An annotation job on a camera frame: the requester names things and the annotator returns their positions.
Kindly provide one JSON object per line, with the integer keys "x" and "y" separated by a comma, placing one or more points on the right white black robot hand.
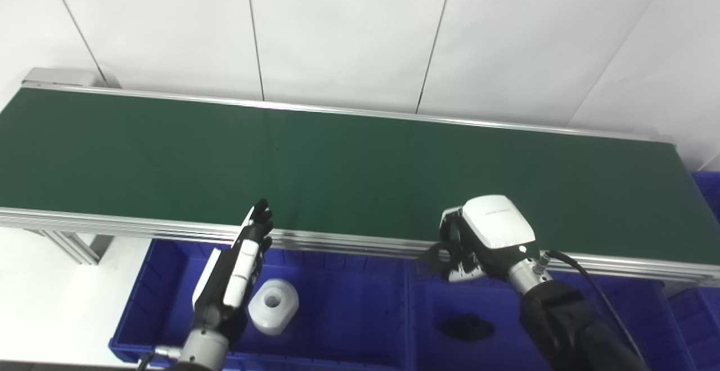
{"x": 498, "y": 225}

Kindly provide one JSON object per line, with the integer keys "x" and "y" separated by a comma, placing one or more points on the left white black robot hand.
{"x": 222, "y": 292}

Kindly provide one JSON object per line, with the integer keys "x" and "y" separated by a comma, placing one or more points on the green conveyor belt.
{"x": 337, "y": 174}

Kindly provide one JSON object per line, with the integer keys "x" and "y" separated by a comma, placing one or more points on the black flanged metal part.
{"x": 436, "y": 258}
{"x": 467, "y": 327}

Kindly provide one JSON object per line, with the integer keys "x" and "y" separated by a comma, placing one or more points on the white cylindrical plastic part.
{"x": 274, "y": 306}

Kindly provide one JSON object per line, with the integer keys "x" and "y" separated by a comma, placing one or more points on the aluminium conveyor support leg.
{"x": 76, "y": 247}

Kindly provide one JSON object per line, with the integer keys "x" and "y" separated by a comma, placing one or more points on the blue plastic bin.
{"x": 700, "y": 315}
{"x": 343, "y": 315}
{"x": 489, "y": 303}

